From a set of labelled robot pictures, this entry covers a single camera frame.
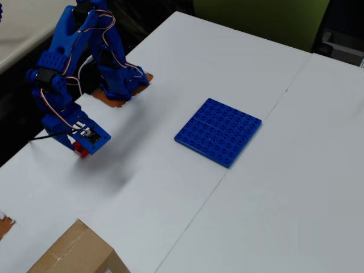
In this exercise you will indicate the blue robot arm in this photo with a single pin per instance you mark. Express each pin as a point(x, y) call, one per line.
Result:
point(61, 37)

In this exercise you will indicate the small blue object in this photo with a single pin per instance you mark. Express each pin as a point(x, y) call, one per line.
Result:
point(0, 12)

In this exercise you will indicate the blue 8x8 toy baseplate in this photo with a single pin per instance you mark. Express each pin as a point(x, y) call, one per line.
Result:
point(219, 133)

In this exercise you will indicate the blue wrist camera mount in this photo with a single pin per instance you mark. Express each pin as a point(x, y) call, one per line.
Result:
point(96, 138)

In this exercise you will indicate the white background table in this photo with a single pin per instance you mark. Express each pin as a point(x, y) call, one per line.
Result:
point(28, 25)

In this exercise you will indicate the brown cardboard box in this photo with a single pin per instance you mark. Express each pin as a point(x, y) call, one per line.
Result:
point(76, 250)

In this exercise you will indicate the thin blue gripper finger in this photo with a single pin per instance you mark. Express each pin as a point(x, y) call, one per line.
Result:
point(66, 142)

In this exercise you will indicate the grey box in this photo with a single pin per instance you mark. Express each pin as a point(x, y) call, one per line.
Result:
point(330, 38)

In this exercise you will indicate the green chair back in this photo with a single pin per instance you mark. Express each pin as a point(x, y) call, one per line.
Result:
point(270, 20)

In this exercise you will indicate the red 2x2 toy block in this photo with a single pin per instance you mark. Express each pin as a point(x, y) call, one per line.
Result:
point(81, 152)

